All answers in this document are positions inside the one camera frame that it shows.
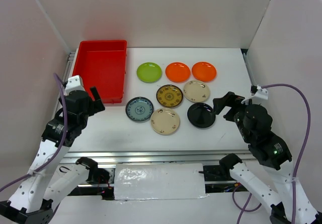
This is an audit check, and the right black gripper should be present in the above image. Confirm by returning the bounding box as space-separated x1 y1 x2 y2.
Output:
211 90 252 141

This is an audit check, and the black plate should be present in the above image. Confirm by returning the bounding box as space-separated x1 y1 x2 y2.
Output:
187 103 216 128

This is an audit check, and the blue white patterned plate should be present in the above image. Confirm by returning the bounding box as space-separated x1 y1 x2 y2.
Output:
125 97 154 122

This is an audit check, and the brown yellow patterned plate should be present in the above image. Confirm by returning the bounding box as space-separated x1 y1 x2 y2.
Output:
156 85 184 108

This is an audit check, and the cream floral plate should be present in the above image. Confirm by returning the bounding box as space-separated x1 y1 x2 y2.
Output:
150 108 180 135
183 80 210 103

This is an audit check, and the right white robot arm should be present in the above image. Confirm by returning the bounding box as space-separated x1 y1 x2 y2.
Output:
213 92 321 223

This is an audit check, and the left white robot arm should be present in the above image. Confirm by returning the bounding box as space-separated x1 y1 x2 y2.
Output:
1 87 110 223

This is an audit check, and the red plastic bin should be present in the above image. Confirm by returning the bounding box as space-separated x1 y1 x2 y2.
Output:
72 40 127 104

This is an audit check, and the orange plate right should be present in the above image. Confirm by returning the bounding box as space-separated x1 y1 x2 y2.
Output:
192 61 217 82

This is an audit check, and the orange plate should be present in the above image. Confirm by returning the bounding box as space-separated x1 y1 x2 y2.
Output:
192 61 217 82
166 62 191 83

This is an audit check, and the green plate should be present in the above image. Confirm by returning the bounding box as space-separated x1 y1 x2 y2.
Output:
136 62 163 83

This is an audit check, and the orange plate middle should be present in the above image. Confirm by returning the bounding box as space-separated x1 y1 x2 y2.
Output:
166 62 191 83

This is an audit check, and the white foil cover sheet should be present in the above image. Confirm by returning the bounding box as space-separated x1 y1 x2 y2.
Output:
114 164 206 200

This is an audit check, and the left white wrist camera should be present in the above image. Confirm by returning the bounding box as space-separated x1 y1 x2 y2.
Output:
63 75 85 96

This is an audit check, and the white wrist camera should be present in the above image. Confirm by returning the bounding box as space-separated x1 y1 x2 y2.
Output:
241 85 268 105
63 75 85 96

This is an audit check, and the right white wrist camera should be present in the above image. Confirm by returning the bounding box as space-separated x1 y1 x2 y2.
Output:
241 85 268 105

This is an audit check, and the aluminium rail frame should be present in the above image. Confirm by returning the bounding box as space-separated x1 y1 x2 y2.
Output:
56 47 262 197

